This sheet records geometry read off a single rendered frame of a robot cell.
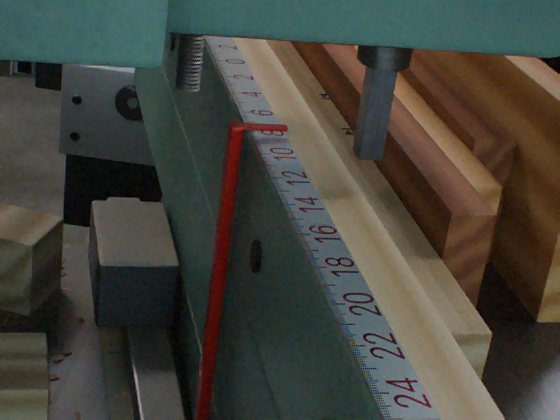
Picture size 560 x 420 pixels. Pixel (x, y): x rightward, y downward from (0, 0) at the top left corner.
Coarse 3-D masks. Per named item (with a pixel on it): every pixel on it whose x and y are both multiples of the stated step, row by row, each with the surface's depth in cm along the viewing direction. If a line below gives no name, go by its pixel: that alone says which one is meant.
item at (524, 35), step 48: (192, 0) 33; (240, 0) 33; (288, 0) 34; (336, 0) 34; (384, 0) 34; (432, 0) 35; (480, 0) 35; (528, 0) 35; (384, 48) 38; (432, 48) 35; (480, 48) 36; (528, 48) 36
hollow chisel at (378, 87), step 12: (372, 72) 39; (384, 72) 39; (396, 72) 39; (372, 84) 39; (384, 84) 39; (372, 96) 39; (384, 96) 39; (360, 108) 40; (372, 108) 39; (384, 108) 39; (360, 120) 40; (372, 120) 39; (384, 120) 39; (360, 132) 40; (372, 132) 40; (384, 132) 40; (360, 144) 40; (372, 144) 40; (360, 156) 40; (372, 156) 40
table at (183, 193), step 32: (160, 96) 63; (160, 128) 62; (160, 160) 62; (192, 160) 51; (192, 192) 51; (192, 224) 50; (192, 256) 50; (192, 288) 50; (480, 288) 43; (224, 320) 42; (512, 320) 41; (224, 352) 42; (256, 352) 37; (512, 352) 39; (544, 352) 39; (224, 384) 42; (256, 384) 37; (512, 384) 37; (544, 384) 37; (224, 416) 42; (256, 416) 36; (512, 416) 35; (544, 416) 35
